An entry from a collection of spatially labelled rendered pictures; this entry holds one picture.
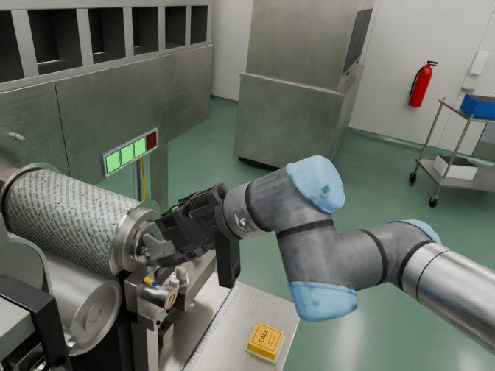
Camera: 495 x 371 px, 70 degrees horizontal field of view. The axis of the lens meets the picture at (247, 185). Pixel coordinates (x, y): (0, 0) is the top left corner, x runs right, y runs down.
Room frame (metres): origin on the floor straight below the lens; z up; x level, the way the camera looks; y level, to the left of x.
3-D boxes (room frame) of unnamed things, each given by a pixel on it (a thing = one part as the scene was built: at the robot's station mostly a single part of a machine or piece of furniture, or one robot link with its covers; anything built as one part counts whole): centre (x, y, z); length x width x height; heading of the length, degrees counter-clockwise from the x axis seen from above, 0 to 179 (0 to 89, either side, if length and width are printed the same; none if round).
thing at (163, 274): (0.52, 0.17, 1.13); 0.09 x 0.06 x 0.03; 161
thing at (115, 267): (0.49, 0.18, 1.25); 0.15 x 0.01 x 0.15; 161
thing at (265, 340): (0.56, -0.09, 0.91); 0.07 x 0.07 x 0.02; 71
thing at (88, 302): (0.41, 0.33, 1.17); 0.26 x 0.12 x 0.12; 71
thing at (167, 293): (0.43, 0.12, 1.18); 0.04 x 0.02 x 0.04; 161
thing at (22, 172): (0.57, 0.42, 1.25); 0.15 x 0.01 x 0.15; 161
